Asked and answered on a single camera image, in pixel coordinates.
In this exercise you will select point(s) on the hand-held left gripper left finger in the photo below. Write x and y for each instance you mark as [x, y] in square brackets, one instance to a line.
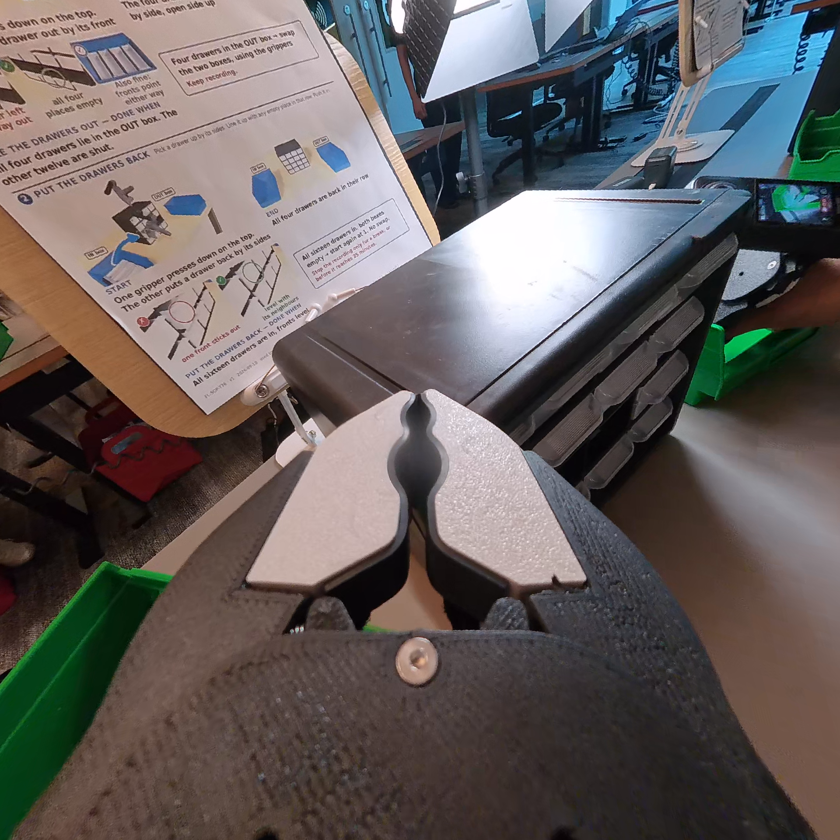
[328, 512]

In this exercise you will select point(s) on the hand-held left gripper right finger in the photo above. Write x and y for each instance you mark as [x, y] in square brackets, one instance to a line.
[505, 512]

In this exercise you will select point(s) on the green plastic bin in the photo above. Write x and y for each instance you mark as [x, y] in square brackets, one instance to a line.
[59, 643]
[735, 374]
[817, 157]

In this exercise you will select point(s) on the grid of clear drawers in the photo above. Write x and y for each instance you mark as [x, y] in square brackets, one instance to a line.
[623, 374]

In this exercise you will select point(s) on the black drawer cabinet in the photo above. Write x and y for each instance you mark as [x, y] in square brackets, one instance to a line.
[525, 282]

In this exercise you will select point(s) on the grey neighbouring desk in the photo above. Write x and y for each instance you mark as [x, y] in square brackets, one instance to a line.
[754, 157]

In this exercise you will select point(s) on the pale desk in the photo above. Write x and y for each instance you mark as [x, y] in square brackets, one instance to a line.
[722, 558]

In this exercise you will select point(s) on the orange-edged background desk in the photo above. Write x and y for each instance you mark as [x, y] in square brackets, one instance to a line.
[476, 151]

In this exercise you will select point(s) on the small orange-edged desk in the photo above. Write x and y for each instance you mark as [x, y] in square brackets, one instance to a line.
[410, 141]

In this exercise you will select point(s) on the person's right hand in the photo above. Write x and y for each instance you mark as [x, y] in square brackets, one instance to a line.
[823, 295]

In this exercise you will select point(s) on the white board stand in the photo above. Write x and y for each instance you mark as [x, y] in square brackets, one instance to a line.
[292, 453]

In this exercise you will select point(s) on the small black box device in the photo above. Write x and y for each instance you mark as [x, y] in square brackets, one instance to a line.
[661, 167]

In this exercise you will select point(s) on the red fabric bag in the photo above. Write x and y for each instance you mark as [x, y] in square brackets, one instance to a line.
[157, 463]

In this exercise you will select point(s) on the small board on white stand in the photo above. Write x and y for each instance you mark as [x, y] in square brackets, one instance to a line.
[712, 39]

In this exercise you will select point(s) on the black office chair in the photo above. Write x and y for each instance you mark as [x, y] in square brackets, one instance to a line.
[525, 118]

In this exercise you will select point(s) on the small white reflector panel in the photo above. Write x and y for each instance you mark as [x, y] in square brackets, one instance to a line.
[564, 23]

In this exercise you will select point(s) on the pale shoe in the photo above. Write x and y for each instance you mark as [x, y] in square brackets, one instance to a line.
[16, 553]

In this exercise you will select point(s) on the large white reflector panel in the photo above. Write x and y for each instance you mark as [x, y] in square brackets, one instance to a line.
[485, 52]

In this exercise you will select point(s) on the illustrated instruction poster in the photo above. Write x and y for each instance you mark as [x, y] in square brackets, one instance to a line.
[197, 164]

